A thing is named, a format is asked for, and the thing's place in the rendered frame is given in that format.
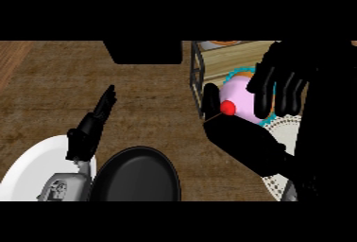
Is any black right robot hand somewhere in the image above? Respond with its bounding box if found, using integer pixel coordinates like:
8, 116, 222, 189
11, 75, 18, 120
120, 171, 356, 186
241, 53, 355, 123
201, 40, 357, 202

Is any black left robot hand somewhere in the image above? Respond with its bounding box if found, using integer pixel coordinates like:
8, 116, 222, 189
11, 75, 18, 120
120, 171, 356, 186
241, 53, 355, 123
64, 84, 119, 163

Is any pink cupcake with red cherry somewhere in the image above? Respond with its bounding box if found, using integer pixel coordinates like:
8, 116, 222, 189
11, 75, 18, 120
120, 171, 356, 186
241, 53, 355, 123
218, 66, 281, 128

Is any white lace placemat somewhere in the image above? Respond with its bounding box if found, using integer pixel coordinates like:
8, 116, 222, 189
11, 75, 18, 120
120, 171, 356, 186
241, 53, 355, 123
259, 114, 305, 202

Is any white round plate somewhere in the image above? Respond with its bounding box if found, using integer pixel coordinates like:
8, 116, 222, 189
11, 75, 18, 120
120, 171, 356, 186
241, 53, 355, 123
0, 134, 100, 202

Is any black round pan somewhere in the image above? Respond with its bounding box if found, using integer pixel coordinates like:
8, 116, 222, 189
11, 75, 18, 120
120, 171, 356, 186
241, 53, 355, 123
89, 145, 184, 202

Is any dark appliance block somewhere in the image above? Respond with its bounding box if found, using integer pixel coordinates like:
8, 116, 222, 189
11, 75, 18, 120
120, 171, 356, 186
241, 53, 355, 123
102, 40, 185, 66

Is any white bowl with orange rim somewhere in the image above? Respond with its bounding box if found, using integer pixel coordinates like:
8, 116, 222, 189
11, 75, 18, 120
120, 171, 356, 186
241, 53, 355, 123
198, 40, 244, 51

